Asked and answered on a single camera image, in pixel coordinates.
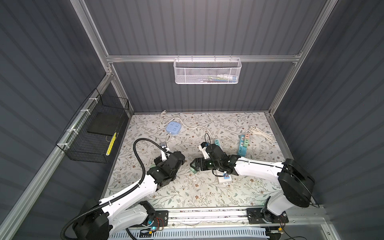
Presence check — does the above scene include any yellow marker pen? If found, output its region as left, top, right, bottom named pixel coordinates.
left=106, top=132, right=118, bottom=156

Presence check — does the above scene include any floral patterned table mat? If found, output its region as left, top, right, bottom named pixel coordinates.
left=103, top=113, right=284, bottom=209

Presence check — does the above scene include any black wire basket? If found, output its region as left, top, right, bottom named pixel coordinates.
left=56, top=89, right=130, bottom=164

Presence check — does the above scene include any black corrugated cable conduit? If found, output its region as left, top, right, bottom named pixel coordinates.
left=59, top=137, right=166, bottom=240

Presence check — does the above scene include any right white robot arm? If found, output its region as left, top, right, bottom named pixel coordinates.
left=190, top=142, right=315, bottom=219

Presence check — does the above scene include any green plug cube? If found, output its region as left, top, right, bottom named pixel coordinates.
left=190, top=166, right=197, bottom=174

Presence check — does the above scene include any teal small power strip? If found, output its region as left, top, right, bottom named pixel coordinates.
left=238, top=135, right=250, bottom=157

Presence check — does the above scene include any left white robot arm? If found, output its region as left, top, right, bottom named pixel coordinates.
left=67, top=151, right=186, bottom=240

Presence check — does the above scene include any black foam pad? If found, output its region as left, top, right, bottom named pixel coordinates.
left=87, top=113, right=121, bottom=137

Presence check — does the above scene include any coiled white cable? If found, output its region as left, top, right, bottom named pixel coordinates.
left=248, top=125, right=274, bottom=142

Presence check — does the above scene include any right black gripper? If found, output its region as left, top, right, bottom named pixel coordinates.
left=189, top=157, right=221, bottom=171

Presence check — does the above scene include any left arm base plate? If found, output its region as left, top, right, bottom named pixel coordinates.
left=131, top=210, right=169, bottom=228

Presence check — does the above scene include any white wire mesh basket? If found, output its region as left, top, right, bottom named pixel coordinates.
left=173, top=57, right=242, bottom=85

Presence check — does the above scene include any long white power strip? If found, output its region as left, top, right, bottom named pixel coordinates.
left=212, top=138, right=233, bottom=184

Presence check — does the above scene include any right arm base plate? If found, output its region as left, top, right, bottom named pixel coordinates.
left=246, top=208, right=289, bottom=224

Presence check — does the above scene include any round blue power hub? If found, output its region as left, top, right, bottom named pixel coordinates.
left=166, top=121, right=182, bottom=135

